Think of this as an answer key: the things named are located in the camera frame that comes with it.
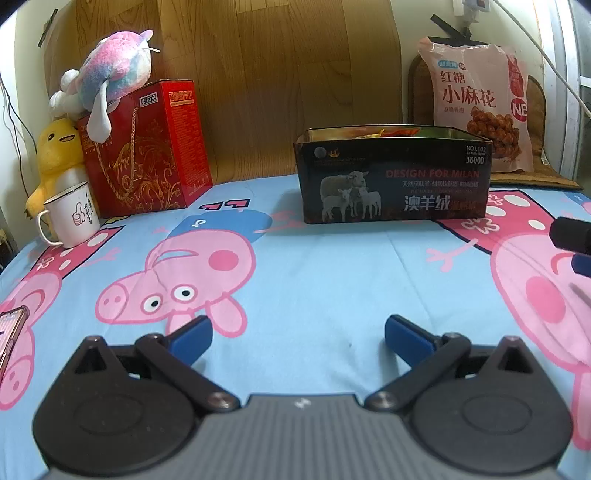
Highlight thin white cable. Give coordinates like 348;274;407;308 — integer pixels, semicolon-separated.
493;0;591;118

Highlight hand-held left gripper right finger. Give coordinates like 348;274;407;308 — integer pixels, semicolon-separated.
365;315;536;411

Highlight black tape strips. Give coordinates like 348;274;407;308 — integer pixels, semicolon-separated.
427;14;495;47

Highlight yellow duck plush toy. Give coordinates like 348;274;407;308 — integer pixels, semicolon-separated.
25;117;90;219

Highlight blue printed bed sheet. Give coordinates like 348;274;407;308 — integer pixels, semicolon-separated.
0;173;591;480

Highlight white power strip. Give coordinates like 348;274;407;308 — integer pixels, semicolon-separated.
455;0;495;24

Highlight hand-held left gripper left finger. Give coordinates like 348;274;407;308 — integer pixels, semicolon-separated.
69;315;241;411

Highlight brown seat cushion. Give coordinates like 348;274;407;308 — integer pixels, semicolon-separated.
407;53;583;191

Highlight dark metal tin box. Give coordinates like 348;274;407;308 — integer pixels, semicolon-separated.
294;126;493;225

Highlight smartphone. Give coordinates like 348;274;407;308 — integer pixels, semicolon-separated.
0;305;31;381

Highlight pink plush toy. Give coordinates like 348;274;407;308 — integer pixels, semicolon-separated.
48;29;161;143

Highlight wood grain board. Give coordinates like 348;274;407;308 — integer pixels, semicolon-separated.
44;0;402;185

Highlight red gift box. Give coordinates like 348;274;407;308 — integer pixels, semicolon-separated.
78;79;214;219

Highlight pink snack bag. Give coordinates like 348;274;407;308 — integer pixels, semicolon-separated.
418;37;531;174

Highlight white enamel mug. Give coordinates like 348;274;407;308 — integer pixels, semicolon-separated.
36;181;101;250

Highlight pile of yellow snack packets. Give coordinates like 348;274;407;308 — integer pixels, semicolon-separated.
344;127;423;139

